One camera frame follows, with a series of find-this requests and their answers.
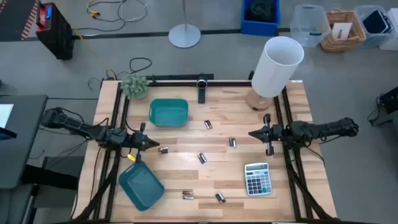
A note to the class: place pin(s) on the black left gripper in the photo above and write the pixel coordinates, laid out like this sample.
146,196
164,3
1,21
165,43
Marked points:
135,141

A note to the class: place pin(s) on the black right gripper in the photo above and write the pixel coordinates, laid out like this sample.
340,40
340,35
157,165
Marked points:
276,133

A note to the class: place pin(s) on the copper black AA battery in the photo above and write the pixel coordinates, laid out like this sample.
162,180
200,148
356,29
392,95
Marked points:
201,159
187,193
210,124
163,149
219,199
231,142

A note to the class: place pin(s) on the silver black AA battery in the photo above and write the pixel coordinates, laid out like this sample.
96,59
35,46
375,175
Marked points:
204,157
221,196
187,197
234,142
206,125

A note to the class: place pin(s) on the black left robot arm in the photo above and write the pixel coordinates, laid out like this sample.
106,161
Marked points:
77,126

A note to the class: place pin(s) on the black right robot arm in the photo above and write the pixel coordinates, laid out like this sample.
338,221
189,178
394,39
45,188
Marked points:
320,129

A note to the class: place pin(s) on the teal plastic bin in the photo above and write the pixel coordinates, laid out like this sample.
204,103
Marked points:
168,112
141,185

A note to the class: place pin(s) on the silver desk calculator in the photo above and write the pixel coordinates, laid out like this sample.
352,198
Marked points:
258,179

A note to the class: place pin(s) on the green plant in white pot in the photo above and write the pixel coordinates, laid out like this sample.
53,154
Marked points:
135,86

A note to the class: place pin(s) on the white shade wooden table lamp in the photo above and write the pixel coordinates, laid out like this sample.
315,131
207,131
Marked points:
273,68

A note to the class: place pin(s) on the black power strip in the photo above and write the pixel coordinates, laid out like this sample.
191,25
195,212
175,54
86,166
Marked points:
180,76

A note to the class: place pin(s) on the black silver webcam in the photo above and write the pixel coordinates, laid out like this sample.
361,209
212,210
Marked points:
201,83

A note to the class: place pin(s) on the blue plastic crate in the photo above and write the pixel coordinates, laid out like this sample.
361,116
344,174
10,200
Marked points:
258,28

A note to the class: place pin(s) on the clear plastic storage bin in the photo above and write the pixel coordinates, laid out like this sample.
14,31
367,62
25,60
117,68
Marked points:
308,31
393,40
362,37

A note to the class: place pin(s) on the grey round floor stand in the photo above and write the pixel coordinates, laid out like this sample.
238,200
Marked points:
184,35

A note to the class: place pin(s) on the wicker basket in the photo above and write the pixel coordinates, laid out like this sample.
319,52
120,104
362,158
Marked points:
329,43

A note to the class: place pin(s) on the black bag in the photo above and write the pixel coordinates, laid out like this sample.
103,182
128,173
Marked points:
259,11

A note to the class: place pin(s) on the black desk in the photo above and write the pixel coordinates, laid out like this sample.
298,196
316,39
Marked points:
21,146

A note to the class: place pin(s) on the white card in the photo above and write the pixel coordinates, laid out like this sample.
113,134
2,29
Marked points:
341,30

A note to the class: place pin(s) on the black red power station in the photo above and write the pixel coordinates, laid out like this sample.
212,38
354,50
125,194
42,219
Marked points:
56,37

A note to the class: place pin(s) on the white paper sheet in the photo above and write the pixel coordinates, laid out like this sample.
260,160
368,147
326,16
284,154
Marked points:
4,115

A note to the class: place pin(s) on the dark blue flat case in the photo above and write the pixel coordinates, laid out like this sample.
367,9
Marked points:
374,21

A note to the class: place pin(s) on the black striped floor mat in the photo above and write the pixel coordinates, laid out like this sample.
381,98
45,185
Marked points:
15,18

